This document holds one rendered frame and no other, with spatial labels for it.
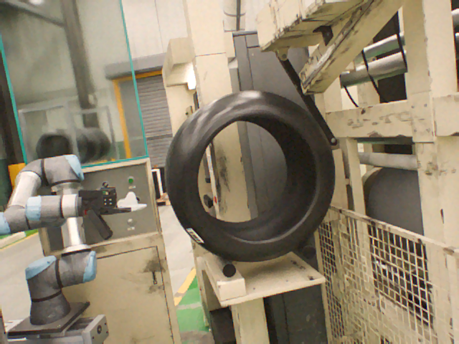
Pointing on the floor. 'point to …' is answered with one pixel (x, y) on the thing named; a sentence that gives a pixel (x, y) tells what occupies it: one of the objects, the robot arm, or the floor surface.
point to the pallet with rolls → (160, 185)
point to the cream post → (223, 145)
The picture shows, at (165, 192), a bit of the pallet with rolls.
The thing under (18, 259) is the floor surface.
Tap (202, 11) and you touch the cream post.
